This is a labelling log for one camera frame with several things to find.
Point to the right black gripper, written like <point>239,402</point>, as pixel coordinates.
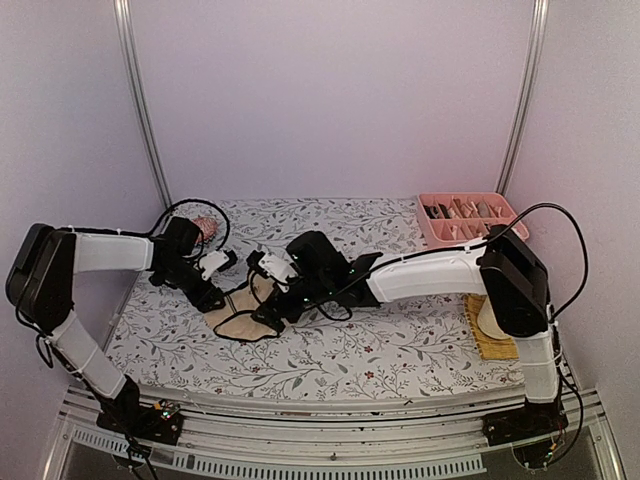
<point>267,307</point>

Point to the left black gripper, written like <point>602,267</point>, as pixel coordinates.
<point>204,299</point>

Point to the beige underwear black trim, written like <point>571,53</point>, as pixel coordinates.
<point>234,320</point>

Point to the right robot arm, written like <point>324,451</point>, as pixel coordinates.
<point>500,266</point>

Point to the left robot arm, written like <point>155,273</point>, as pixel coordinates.
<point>41,285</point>

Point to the red patterned rolled underwear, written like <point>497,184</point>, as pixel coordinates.
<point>208,229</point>

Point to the floral table cloth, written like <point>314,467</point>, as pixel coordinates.
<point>407,349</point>

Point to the pink divided organizer tray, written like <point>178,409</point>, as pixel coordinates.
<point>451,218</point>

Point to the cream ribbed cup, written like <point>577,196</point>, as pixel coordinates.
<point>488,324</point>

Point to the yellow woven mat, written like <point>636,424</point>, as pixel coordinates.
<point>491,342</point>

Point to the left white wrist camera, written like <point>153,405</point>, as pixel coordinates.
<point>216,261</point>

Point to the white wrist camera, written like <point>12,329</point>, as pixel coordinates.
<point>270,266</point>
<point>216,261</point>

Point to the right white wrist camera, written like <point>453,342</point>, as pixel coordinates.
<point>270,266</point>

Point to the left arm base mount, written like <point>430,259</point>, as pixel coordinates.
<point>161,422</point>

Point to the left aluminium frame post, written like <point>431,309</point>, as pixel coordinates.
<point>126,35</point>

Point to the aluminium frame post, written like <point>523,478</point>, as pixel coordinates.
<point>526,91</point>
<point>126,35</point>

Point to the front aluminium rail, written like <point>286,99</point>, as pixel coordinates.
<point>225,437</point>

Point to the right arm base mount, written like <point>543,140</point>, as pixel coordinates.
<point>524,422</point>

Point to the right aluminium frame post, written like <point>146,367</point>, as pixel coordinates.
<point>526,91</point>

